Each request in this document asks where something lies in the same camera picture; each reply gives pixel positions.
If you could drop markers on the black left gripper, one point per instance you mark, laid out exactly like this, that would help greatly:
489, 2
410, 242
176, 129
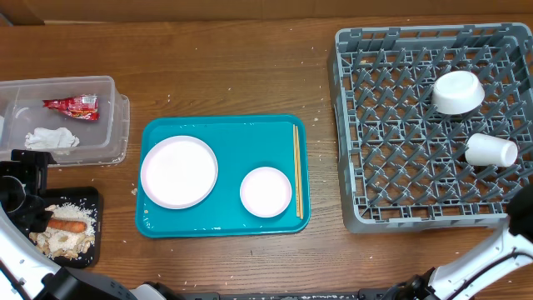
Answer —
30, 165

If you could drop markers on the white tissue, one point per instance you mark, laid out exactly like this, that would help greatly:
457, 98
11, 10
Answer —
43, 138

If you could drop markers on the orange carrot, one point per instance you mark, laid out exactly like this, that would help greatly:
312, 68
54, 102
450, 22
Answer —
71, 226

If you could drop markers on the peanut shells and rice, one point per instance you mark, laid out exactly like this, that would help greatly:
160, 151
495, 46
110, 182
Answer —
55, 243

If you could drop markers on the red snack wrapper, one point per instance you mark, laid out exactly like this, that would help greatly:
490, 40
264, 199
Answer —
83, 107

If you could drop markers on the large pink plate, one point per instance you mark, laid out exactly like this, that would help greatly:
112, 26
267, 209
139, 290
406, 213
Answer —
179, 172

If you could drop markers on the light green bowl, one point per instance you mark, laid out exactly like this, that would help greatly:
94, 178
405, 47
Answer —
457, 92

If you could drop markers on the white plastic cup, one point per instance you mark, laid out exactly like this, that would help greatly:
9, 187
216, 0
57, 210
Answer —
485, 150

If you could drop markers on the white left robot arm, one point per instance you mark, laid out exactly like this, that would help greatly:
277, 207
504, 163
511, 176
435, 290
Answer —
33, 275

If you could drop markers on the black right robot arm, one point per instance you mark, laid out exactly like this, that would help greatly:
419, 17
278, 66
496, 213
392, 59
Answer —
509, 248

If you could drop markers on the black food waste tray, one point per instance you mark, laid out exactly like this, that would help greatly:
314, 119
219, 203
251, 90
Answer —
85, 197

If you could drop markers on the clear plastic waste bin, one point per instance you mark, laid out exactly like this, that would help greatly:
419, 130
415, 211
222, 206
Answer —
103, 141

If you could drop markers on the teal plastic tray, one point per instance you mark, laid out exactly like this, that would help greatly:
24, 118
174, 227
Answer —
240, 144

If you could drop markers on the small white plate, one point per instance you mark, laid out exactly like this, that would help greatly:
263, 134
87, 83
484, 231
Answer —
265, 192

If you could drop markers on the wooden chopstick left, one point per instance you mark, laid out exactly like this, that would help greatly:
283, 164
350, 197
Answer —
297, 170

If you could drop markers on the wooden chopstick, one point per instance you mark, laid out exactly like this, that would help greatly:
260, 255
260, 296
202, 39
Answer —
301, 203
297, 170

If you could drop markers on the wooden chopstick right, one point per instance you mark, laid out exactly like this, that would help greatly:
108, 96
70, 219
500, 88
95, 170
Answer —
301, 203

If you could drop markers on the grey plastic dish rack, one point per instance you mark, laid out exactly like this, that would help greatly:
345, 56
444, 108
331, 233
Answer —
402, 164

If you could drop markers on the black rail at table edge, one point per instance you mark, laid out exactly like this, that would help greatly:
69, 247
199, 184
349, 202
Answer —
363, 294

